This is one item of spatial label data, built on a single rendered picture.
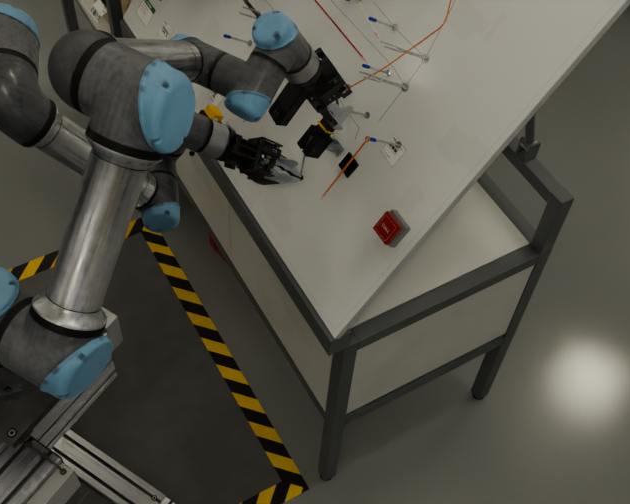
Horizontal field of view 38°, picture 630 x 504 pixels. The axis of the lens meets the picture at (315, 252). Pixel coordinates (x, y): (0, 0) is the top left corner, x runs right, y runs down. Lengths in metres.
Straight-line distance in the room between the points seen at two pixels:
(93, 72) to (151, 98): 0.10
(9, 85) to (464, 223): 1.18
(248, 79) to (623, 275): 2.02
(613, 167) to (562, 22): 1.97
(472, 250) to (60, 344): 1.17
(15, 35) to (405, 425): 1.74
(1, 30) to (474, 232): 1.21
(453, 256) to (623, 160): 1.60
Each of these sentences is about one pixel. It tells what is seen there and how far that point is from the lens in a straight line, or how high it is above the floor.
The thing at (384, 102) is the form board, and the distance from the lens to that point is 1.94.
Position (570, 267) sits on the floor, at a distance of 3.33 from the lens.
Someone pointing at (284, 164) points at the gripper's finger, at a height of 1.08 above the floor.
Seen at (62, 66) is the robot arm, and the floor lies 1.69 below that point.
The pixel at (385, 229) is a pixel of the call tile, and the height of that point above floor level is 1.11.
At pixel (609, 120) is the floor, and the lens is 3.86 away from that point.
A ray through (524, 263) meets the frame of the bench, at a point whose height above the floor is 0.80.
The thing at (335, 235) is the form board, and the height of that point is 0.99.
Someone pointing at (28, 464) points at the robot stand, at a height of 1.08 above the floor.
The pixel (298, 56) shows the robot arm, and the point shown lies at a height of 1.44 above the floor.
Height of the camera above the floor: 2.58
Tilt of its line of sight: 54 degrees down
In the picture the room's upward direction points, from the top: 5 degrees clockwise
